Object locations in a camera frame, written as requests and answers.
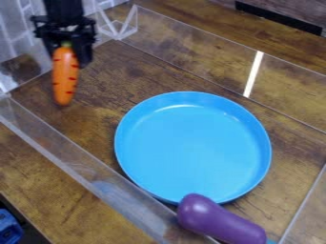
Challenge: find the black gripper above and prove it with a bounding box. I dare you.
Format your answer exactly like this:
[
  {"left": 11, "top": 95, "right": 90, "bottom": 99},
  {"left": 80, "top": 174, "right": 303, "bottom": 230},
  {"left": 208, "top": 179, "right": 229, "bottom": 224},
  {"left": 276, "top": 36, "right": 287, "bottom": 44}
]
[{"left": 30, "top": 0, "right": 94, "bottom": 69}]

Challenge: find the orange toy carrot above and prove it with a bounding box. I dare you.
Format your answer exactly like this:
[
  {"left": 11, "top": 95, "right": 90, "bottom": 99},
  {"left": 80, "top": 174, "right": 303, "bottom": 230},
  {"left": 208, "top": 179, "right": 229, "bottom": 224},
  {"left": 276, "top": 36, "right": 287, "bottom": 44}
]
[{"left": 51, "top": 41, "right": 78, "bottom": 106}]

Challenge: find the blue round tray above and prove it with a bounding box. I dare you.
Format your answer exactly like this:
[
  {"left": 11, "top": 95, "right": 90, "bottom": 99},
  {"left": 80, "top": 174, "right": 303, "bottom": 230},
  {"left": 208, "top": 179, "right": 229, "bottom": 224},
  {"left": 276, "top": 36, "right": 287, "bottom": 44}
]
[{"left": 114, "top": 91, "right": 272, "bottom": 204}]

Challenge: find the white mesh curtain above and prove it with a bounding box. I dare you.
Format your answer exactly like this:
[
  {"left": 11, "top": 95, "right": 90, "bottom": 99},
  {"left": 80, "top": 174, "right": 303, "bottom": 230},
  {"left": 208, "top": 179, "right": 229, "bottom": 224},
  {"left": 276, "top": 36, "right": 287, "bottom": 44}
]
[{"left": 0, "top": 0, "right": 128, "bottom": 66}]

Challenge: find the blue object at corner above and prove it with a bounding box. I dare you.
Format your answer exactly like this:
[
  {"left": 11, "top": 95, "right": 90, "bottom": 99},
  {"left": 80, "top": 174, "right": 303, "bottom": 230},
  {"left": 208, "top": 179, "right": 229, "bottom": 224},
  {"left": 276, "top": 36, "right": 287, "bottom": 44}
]
[{"left": 0, "top": 209, "right": 22, "bottom": 244}]

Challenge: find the purple toy eggplant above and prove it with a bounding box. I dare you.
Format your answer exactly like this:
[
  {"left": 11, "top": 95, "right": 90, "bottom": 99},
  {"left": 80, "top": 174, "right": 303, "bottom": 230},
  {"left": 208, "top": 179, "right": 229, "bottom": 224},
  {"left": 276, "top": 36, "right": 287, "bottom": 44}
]
[{"left": 176, "top": 193, "right": 267, "bottom": 244}]

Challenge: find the clear acrylic enclosure wall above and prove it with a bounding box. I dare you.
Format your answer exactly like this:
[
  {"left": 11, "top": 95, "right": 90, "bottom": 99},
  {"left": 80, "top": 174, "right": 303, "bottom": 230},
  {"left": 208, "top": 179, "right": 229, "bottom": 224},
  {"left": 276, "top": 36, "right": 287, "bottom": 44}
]
[{"left": 0, "top": 0, "right": 326, "bottom": 244}]

